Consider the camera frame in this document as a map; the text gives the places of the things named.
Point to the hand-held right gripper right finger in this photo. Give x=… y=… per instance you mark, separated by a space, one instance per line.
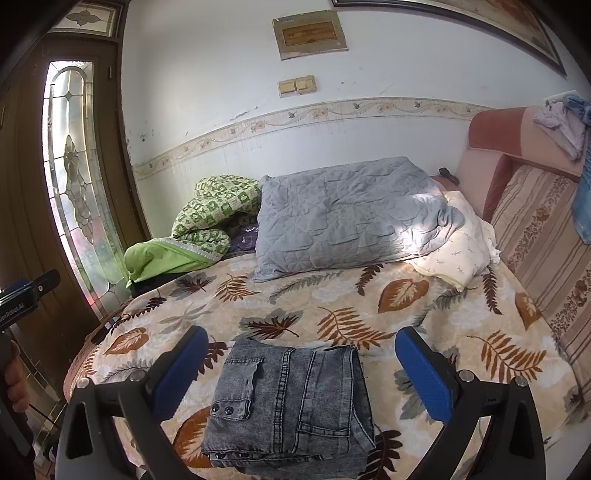
x=422 y=374

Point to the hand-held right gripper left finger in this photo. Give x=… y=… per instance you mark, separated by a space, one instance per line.
x=184 y=369

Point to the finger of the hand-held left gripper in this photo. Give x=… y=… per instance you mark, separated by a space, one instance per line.
x=44 y=286

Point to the grey-blue denim pants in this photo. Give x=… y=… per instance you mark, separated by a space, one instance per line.
x=295 y=392

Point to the person's left hand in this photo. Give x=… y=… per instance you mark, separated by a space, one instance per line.
x=18 y=378

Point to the cream pillow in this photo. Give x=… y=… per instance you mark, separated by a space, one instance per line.
x=461 y=258

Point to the leaf print blanket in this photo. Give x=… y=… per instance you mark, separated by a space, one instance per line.
x=323 y=300

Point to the purple cloth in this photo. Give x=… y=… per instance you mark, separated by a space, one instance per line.
x=242 y=240

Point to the wooden door with stained glass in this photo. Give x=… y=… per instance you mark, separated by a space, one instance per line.
x=106 y=138

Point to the green patterned quilt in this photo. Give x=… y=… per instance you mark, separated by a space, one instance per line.
x=207 y=207

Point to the striped sofa backrest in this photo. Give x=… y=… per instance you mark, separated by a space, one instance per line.
x=540 y=240

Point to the grey quilted blanket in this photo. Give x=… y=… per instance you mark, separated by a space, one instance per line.
x=346 y=212

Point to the small black object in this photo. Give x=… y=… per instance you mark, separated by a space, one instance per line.
x=445 y=173

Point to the blue garment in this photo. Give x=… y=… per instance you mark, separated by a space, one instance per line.
x=582 y=203

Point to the pink upholstered headboard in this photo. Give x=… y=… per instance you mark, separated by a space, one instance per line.
x=489 y=134

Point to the lilac garment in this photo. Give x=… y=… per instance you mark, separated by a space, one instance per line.
x=561 y=127

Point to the beige light switch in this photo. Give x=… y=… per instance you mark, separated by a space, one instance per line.
x=287 y=87
x=305 y=84

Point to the wall plaque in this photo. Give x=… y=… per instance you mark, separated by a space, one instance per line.
x=309 y=34

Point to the framed wall picture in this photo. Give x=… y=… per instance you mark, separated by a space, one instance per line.
x=517 y=18

